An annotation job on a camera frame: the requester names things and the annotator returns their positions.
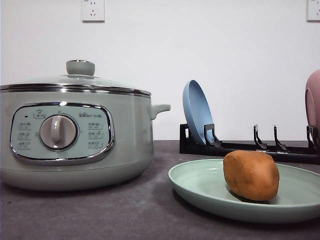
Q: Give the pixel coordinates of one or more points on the green electric steamer pot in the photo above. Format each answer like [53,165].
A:
[68,140]

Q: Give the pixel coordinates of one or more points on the black dish rack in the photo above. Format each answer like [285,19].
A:
[309,154]

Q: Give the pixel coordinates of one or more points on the pink plate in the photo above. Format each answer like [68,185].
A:
[312,101]

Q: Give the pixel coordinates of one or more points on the left white wall socket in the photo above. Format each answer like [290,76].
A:
[94,11]

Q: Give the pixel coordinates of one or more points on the blue plate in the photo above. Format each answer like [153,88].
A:
[197,111]

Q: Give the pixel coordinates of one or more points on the green plate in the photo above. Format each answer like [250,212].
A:
[203,186]

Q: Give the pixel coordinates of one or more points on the brown potato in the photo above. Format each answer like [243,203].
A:
[251,175]

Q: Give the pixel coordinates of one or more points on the right white wall socket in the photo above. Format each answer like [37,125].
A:
[312,11]

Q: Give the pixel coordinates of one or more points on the glass steamer lid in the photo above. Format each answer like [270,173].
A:
[80,76]

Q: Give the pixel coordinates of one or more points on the white wall socket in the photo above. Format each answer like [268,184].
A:
[312,11]
[94,11]

